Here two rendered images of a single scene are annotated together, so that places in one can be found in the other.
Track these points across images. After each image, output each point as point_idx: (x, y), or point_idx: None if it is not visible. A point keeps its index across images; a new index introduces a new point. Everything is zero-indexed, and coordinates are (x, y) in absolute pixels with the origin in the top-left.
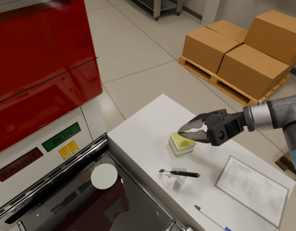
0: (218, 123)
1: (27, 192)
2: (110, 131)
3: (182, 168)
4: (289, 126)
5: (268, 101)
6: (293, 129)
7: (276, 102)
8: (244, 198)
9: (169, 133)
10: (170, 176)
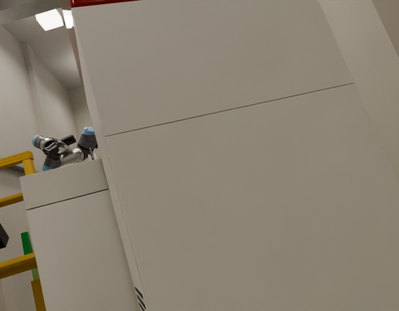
0: (64, 139)
1: None
2: (97, 158)
3: (89, 156)
4: (54, 140)
5: (43, 138)
6: (55, 139)
7: (44, 137)
8: None
9: (70, 163)
10: (96, 158)
